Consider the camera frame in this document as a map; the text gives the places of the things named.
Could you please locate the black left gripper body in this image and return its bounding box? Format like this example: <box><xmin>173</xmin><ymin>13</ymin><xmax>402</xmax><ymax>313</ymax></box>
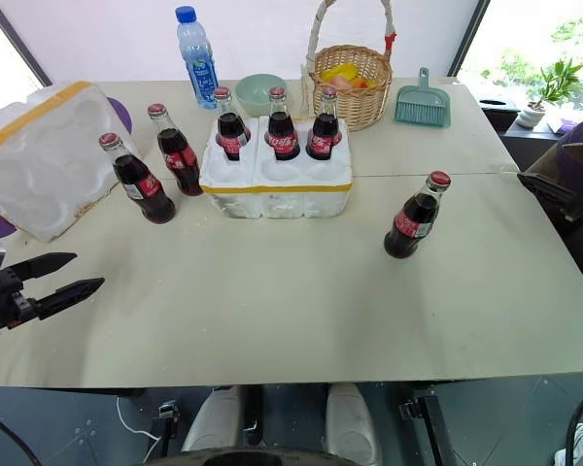
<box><xmin>0</xmin><ymin>266</ymin><xmax>41</xmax><ymax>330</ymax></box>

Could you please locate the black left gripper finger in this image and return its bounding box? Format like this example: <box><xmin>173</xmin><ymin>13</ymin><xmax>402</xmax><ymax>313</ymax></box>
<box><xmin>7</xmin><ymin>251</ymin><xmax>78</xmax><ymax>283</ymax></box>
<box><xmin>32</xmin><ymin>277</ymin><xmax>106</xmax><ymax>321</ymax></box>

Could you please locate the white foam lid yellow tape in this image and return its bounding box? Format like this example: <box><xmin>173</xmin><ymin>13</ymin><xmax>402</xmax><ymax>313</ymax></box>
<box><xmin>0</xmin><ymin>80</ymin><xmax>138</xmax><ymax>243</ymax></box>

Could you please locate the glass cola bottle red cap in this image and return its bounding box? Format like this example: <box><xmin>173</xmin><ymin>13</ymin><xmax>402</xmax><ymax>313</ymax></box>
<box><xmin>146</xmin><ymin>102</ymin><xmax>206</xmax><ymax>198</ymax></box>
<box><xmin>305</xmin><ymin>85</ymin><xmax>343</xmax><ymax>163</ymax></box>
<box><xmin>98</xmin><ymin>131</ymin><xmax>178</xmax><ymax>225</ymax></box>
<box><xmin>383</xmin><ymin>170</ymin><xmax>453</xmax><ymax>260</ymax></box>
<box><xmin>263</xmin><ymin>85</ymin><xmax>302</xmax><ymax>162</ymax></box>
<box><xmin>213</xmin><ymin>85</ymin><xmax>253</xmax><ymax>162</ymax></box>

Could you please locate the white foam bottle holder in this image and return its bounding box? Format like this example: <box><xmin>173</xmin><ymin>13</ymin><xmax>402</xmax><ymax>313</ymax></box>
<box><xmin>198</xmin><ymin>115</ymin><xmax>355</xmax><ymax>220</ymax></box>

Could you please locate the black side cabinet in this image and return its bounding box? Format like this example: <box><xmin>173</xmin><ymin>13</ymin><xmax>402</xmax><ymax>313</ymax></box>
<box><xmin>479</xmin><ymin>96</ymin><xmax>572</xmax><ymax>174</ymax></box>

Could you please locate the green plant in white pot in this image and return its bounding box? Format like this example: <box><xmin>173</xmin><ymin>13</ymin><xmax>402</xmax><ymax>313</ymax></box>
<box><xmin>521</xmin><ymin>57</ymin><xmax>583</xmax><ymax>129</ymax></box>

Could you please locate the teal plastic dustpan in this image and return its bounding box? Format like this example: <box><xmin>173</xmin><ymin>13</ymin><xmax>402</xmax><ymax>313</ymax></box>
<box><xmin>394</xmin><ymin>84</ymin><xmax>453</xmax><ymax>129</ymax></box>

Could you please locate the teal small hand brush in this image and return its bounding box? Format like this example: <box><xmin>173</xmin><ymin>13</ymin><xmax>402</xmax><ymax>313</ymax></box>
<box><xmin>396</xmin><ymin>67</ymin><xmax>444</xmax><ymax>123</ymax></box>

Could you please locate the small black metal clamp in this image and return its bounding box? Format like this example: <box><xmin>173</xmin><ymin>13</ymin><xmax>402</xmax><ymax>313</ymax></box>
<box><xmin>156</xmin><ymin>399</ymin><xmax>182</xmax><ymax>429</ymax></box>

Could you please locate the white rounded shell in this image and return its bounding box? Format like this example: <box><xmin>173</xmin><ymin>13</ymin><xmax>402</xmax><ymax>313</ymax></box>
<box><xmin>181</xmin><ymin>384</ymin><xmax>247</xmax><ymax>453</ymax></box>
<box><xmin>324</xmin><ymin>383</ymin><xmax>384</xmax><ymax>466</ymax></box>

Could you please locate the yellow toy fruit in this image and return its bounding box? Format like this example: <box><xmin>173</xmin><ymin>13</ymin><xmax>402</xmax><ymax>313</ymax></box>
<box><xmin>320</xmin><ymin>62</ymin><xmax>360</xmax><ymax>84</ymax></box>

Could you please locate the blue plastic water bottle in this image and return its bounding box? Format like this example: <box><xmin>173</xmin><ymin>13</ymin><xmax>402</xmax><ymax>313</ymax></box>
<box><xmin>175</xmin><ymin>5</ymin><xmax>221</xmax><ymax>111</ymax></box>

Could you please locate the pale green bowl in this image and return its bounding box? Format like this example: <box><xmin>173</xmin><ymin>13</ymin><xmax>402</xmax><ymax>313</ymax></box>
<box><xmin>234</xmin><ymin>73</ymin><xmax>285</xmax><ymax>118</ymax></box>

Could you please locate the black cable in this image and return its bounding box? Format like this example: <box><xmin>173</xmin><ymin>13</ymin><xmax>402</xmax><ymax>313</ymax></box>
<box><xmin>0</xmin><ymin>409</ymin><xmax>46</xmax><ymax>466</ymax></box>
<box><xmin>562</xmin><ymin>386</ymin><xmax>583</xmax><ymax>466</ymax></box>

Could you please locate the thin white cable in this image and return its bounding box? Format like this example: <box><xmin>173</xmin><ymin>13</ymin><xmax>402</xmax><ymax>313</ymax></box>
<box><xmin>115</xmin><ymin>394</ymin><xmax>162</xmax><ymax>463</ymax></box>

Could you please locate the black window frame bar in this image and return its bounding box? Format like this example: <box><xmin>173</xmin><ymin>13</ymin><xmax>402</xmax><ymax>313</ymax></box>
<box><xmin>0</xmin><ymin>0</ymin><xmax>51</xmax><ymax>84</ymax></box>
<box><xmin>447</xmin><ymin>0</ymin><xmax>493</xmax><ymax>78</ymax></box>

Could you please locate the wicker basket with handle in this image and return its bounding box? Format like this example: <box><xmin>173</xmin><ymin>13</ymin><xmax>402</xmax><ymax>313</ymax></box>
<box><xmin>299</xmin><ymin>0</ymin><xmax>399</xmax><ymax>133</ymax></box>

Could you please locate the black centre post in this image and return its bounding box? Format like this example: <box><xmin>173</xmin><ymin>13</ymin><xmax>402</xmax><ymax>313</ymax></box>
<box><xmin>241</xmin><ymin>384</ymin><xmax>265</xmax><ymax>434</ymax></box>

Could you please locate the black metal table bracket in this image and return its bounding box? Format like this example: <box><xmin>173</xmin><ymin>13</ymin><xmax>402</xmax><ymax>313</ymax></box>
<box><xmin>398</xmin><ymin>386</ymin><xmax>452</xmax><ymax>466</ymax></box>

